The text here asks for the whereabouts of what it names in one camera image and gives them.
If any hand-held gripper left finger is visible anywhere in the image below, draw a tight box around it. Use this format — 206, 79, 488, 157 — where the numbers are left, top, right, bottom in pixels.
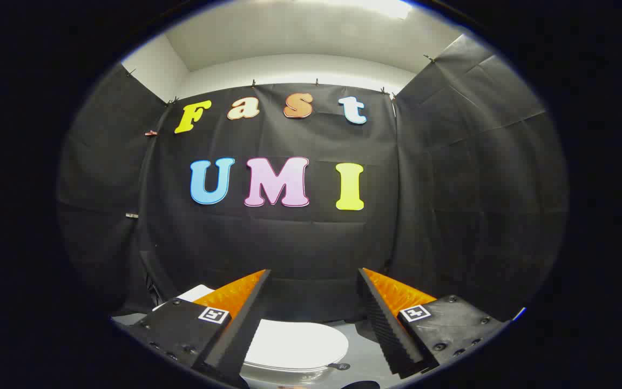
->
125, 269, 272, 385

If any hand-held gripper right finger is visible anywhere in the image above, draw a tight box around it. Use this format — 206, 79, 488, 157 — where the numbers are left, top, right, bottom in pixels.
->
357, 267, 509, 379

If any black backdrop cloth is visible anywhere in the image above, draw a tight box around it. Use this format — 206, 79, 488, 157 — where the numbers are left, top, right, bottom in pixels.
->
57, 33, 569, 326

